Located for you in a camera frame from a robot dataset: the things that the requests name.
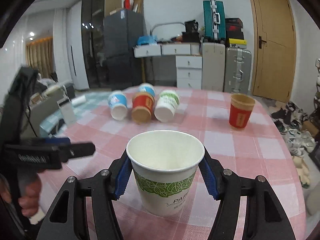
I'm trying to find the grey sofa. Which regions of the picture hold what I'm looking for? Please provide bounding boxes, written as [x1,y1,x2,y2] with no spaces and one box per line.
[21,81,74,138]

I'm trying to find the orange curtain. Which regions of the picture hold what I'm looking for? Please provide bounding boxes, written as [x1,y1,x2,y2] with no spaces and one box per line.
[25,36,54,78]

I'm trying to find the black glass cabinet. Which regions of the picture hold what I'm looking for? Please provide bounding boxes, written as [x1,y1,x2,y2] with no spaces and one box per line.
[81,0,121,88]

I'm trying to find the pile of shoes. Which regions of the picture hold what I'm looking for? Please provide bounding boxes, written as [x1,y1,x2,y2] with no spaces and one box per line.
[267,101,319,189]

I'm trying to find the pink white checkered tablecloth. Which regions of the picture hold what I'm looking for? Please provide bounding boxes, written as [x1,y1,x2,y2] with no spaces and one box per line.
[40,89,306,239]

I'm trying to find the black bag on desk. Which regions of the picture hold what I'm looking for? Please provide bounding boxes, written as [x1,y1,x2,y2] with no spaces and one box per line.
[182,20,200,43]

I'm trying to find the white beige suitcase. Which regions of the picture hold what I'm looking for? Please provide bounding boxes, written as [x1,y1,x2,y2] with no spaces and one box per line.
[202,42,226,92]

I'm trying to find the person's left hand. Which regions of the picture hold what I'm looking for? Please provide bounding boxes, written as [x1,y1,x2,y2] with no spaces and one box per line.
[1,174,42,218]

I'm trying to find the rear blue white paper cup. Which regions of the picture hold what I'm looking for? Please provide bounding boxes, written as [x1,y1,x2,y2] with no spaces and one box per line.
[138,83,156,97]

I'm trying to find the dark grey refrigerator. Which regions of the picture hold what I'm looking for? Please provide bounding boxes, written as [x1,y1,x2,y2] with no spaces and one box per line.
[104,9,144,90]

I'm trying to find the lying blue white paper cup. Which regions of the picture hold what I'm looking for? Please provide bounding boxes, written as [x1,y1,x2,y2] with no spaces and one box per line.
[107,90,127,121]

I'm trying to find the yellow black box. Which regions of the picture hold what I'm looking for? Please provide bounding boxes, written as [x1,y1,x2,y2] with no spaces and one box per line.
[229,38,247,49]

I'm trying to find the upright red kraft paper cup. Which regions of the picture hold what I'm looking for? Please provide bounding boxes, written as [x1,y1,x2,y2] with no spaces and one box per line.
[229,93,255,129]

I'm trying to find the white green leaf paper cup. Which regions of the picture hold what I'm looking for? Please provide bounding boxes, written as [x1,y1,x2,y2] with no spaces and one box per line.
[126,130,205,217]

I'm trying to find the silver aluminium suitcase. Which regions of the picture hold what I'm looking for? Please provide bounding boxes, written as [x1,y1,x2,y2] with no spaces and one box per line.
[223,47,252,94]

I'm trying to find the lying red kraft paper cup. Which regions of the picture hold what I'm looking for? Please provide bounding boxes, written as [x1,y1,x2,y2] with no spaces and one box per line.
[131,92,155,124]

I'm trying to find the wooden door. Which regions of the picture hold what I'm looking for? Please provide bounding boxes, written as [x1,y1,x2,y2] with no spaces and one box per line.
[250,0,296,102]

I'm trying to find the teal hard-shell suitcase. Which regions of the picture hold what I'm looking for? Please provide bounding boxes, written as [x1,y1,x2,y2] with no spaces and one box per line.
[203,0,227,43]

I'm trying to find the black red shoe box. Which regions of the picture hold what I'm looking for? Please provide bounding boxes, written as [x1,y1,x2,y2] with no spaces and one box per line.
[225,18,245,40]

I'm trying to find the blue plastic bag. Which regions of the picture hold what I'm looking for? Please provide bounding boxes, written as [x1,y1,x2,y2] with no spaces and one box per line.
[137,35,157,46]

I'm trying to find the lying white green paper cup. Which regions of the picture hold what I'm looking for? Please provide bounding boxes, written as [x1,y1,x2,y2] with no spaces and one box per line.
[154,89,180,122]

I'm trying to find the white drawer desk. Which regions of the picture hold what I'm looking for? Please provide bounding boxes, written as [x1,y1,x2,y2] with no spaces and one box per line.
[133,42,202,89]

